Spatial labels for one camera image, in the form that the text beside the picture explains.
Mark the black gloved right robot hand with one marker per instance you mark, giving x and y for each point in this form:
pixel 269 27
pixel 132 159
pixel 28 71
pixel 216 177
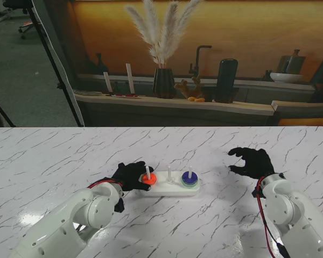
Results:
pixel 255 164

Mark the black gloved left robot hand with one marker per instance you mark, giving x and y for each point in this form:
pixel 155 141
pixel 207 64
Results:
pixel 129 176

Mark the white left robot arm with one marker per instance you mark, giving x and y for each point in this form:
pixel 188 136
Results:
pixel 64 223

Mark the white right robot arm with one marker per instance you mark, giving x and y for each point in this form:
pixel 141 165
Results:
pixel 290 212

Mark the white Hanoi base with rods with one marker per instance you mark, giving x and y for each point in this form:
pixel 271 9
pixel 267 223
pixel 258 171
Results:
pixel 172 189

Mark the black backdrop stand pole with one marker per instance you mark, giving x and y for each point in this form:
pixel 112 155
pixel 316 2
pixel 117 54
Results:
pixel 59 86

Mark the printed kitchen backdrop banner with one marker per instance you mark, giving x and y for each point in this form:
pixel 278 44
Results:
pixel 231 27

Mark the black stand leg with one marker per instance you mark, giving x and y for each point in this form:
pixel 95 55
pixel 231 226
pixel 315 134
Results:
pixel 2 113

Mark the black office chair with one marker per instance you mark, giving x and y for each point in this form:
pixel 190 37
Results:
pixel 25 27

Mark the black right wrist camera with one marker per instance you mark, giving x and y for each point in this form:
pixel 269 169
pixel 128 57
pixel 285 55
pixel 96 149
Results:
pixel 255 193

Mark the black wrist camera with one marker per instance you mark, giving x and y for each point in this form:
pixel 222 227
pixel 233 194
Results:
pixel 255 193
pixel 119 205

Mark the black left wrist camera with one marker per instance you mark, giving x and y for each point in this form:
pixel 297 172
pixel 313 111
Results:
pixel 119 205

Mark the white desk frame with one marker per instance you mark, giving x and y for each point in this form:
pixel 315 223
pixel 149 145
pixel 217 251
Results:
pixel 0 19

